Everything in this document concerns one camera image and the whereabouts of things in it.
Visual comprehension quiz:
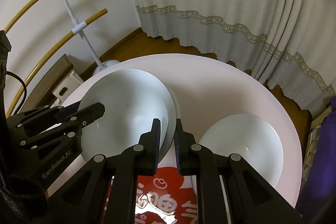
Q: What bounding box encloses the white pleated curtain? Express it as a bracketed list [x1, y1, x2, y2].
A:
[120, 0, 336, 111]

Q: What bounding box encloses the white bowl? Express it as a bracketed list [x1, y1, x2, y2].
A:
[162, 86, 181, 149]
[79, 69, 177, 161]
[198, 114, 284, 186]

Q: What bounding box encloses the white storage drawer unit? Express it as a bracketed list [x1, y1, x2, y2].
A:
[52, 69, 84, 107]

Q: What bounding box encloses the black cable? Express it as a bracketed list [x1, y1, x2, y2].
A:
[4, 70, 28, 115]

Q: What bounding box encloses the dark wooden cabinet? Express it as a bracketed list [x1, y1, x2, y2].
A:
[19, 53, 74, 113]

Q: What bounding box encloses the white rack stand with base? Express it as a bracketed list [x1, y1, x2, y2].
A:
[63, 0, 119, 75]

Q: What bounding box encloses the purple cloth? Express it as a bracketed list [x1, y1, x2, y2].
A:
[295, 97, 335, 223]

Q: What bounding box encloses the pink printed round table mat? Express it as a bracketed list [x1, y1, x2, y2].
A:
[48, 54, 303, 223]

